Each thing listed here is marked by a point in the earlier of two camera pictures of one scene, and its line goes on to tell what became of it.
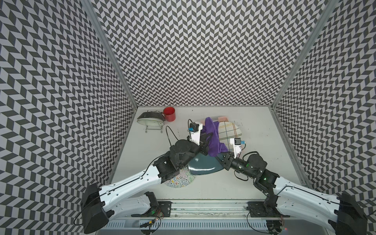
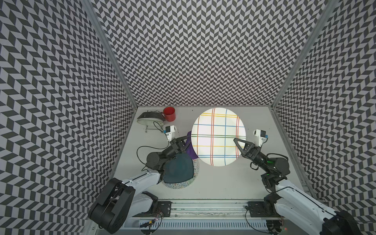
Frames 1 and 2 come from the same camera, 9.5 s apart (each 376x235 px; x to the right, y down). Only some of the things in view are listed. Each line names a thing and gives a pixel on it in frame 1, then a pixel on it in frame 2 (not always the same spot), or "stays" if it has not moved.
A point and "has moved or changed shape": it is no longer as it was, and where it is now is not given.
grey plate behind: x=152 y=114 stays
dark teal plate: x=203 y=164 has moved or changed shape
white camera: x=195 y=129 → x=169 y=130
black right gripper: x=226 y=161 → x=249 y=150
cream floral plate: x=151 y=121 stays
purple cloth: x=211 y=128 has moved or changed shape
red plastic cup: x=170 y=113 stays
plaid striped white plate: x=228 y=130 has moved or changed shape
